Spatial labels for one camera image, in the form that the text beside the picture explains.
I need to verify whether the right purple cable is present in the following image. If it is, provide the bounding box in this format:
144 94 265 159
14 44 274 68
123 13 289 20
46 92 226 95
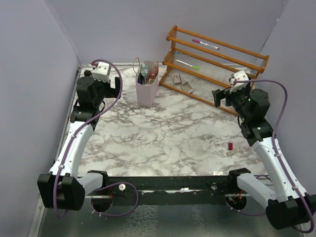
226 79 316 234

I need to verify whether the pink snack packet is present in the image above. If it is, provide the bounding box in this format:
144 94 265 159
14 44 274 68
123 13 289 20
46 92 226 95
147 67 158 84

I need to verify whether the wooden shelf rack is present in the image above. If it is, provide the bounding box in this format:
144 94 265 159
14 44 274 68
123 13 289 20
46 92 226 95
159 25 269 106

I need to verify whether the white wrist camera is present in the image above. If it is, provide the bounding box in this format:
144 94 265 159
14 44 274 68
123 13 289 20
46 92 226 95
92 62 111 83
229 70 249 94

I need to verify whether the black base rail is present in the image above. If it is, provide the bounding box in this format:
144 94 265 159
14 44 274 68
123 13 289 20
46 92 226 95
92 171 245 206

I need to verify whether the purple cable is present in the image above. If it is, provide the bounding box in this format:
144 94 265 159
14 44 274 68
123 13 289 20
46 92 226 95
53 58 139 220
226 79 316 234

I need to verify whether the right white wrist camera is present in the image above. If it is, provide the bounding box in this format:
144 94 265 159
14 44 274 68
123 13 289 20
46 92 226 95
229 70 249 94

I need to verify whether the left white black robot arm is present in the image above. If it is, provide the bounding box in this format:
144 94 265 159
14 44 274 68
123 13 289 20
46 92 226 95
37 70 122 210

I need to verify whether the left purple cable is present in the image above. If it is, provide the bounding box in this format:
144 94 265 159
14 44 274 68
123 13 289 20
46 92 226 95
53 58 139 220

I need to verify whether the grey blue snack packet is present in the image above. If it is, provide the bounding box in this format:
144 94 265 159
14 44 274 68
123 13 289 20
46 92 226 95
140 63 149 79

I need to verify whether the small red cylinder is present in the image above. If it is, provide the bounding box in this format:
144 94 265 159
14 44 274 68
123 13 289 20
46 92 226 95
228 142 233 150

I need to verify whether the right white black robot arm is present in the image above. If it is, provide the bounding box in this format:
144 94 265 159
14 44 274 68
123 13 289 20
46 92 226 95
212 82 316 234

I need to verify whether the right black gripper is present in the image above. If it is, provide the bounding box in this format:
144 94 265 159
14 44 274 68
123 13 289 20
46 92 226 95
213 83 251 121

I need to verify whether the pink paper bag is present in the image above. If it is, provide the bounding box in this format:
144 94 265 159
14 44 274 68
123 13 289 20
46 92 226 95
132 57 158 108

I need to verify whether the pink marker pen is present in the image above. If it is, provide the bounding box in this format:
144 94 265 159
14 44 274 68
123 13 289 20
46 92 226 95
192 39 219 50

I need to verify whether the small red white box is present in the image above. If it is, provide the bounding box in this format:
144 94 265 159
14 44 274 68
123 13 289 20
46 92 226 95
173 74 182 84

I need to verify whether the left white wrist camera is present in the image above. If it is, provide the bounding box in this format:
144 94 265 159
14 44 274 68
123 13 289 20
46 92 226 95
92 62 111 83

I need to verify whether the small beige block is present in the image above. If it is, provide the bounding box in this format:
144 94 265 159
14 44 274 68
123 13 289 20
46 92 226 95
226 149 237 156

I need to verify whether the green tipped white pen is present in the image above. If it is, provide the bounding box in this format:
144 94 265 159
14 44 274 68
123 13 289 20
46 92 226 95
176 59 200 70

